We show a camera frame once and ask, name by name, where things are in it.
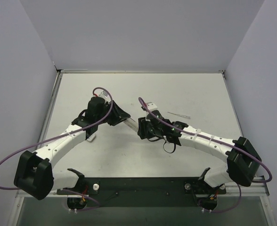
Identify white remote control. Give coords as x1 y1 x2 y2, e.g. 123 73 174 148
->
124 118 139 133

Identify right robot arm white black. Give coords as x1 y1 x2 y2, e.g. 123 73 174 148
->
138 114 261 188

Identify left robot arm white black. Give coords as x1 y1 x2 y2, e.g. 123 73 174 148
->
14 97 131 200

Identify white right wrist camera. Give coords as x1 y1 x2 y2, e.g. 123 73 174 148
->
146 102 158 112

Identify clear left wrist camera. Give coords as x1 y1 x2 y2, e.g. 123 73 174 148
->
98 90 110 101

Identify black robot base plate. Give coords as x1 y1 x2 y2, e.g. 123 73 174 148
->
56 177 227 208

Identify aluminium table frame rail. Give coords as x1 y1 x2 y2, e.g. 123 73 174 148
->
16 69 270 198

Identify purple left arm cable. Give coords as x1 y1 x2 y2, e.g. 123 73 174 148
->
0 87 113 190

